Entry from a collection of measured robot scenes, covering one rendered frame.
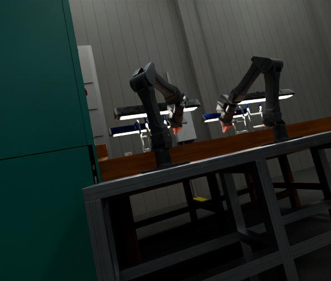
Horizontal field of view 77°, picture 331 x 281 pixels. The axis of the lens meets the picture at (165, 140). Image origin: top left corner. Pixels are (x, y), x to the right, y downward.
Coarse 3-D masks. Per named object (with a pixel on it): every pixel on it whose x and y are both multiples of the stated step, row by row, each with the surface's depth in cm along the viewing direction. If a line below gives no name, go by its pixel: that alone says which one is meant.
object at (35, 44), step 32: (0, 0) 90; (32, 0) 94; (64, 0) 98; (0, 32) 87; (32, 32) 91; (64, 32) 96; (0, 64) 85; (32, 64) 89; (64, 64) 93; (0, 96) 83; (32, 96) 87; (64, 96) 91; (0, 128) 81; (32, 128) 85; (64, 128) 88; (0, 160) 80
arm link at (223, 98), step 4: (224, 96) 126; (228, 96) 120; (232, 96) 117; (220, 100) 128; (224, 100) 127; (228, 100) 121; (232, 100) 119; (220, 104) 129; (224, 104) 126; (224, 108) 128
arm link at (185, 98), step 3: (177, 90) 105; (177, 93) 105; (180, 93) 107; (183, 93) 116; (180, 96) 106; (183, 96) 115; (186, 96) 116; (180, 99) 107; (183, 99) 113; (186, 99) 115; (171, 102) 112; (174, 102) 109; (177, 102) 108; (186, 102) 114
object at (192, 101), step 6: (192, 102) 151; (198, 102) 152; (114, 108) 133; (120, 108) 134; (126, 108) 135; (132, 108) 136; (138, 108) 137; (162, 108) 141; (186, 108) 147; (114, 114) 134; (120, 114) 131; (126, 114) 132; (132, 114) 133; (138, 114) 135
